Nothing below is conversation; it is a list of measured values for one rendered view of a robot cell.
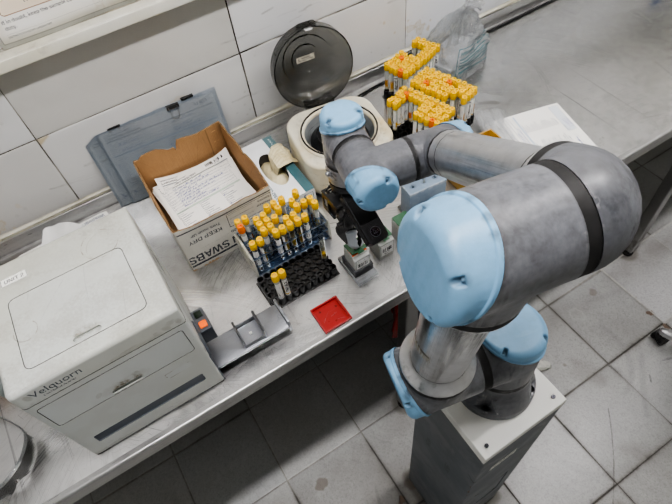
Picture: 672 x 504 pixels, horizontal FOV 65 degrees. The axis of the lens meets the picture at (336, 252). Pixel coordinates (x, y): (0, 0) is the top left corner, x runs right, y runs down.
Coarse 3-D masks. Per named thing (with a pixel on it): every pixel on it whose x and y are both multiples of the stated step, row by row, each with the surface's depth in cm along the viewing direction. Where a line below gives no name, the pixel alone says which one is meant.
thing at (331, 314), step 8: (336, 296) 117; (320, 304) 116; (328, 304) 116; (336, 304) 116; (312, 312) 115; (320, 312) 116; (328, 312) 115; (336, 312) 115; (344, 312) 115; (320, 320) 114; (328, 320) 114; (336, 320) 114; (344, 320) 113; (328, 328) 113
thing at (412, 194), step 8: (432, 176) 123; (440, 176) 123; (408, 184) 122; (416, 184) 122; (424, 184) 122; (432, 184) 122; (440, 184) 123; (408, 192) 121; (416, 192) 121; (424, 192) 122; (432, 192) 123; (440, 192) 125; (408, 200) 122; (416, 200) 123; (424, 200) 124; (400, 208) 130; (408, 208) 124
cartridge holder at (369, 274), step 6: (342, 258) 120; (342, 264) 122; (348, 264) 118; (372, 264) 118; (348, 270) 120; (354, 270) 117; (360, 270) 117; (366, 270) 119; (372, 270) 119; (354, 276) 119; (360, 276) 119; (366, 276) 119; (372, 276) 118; (360, 282) 118; (366, 282) 119
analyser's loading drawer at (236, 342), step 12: (276, 300) 112; (252, 312) 109; (264, 312) 112; (276, 312) 112; (240, 324) 110; (252, 324) 111; (264, 324) 111; (276, 324) 110; (288, 324) 109; (228, 336) 110; (240, 336) 106; (252, 336) 109; (264, 336) 108; (216, 348) 108; (228, 348) 108; (240, 348) 108; (252, 348) 108; (216, 360) 107; (228, 360) 106
